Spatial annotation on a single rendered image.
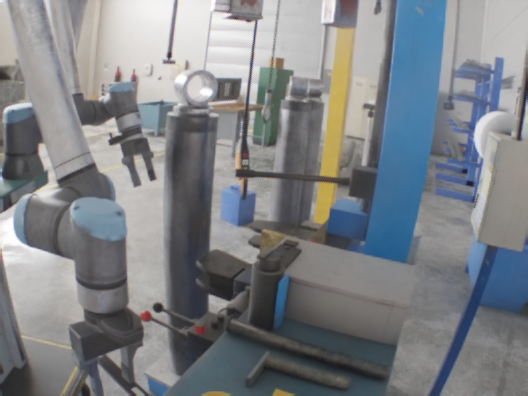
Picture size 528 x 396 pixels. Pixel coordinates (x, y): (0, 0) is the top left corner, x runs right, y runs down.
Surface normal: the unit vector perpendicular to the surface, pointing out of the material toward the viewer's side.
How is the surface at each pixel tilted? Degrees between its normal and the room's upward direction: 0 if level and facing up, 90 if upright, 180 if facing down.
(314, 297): 90
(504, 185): 90
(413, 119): 90
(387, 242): 90
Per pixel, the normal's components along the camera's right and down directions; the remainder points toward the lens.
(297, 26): -0.37, 0.24
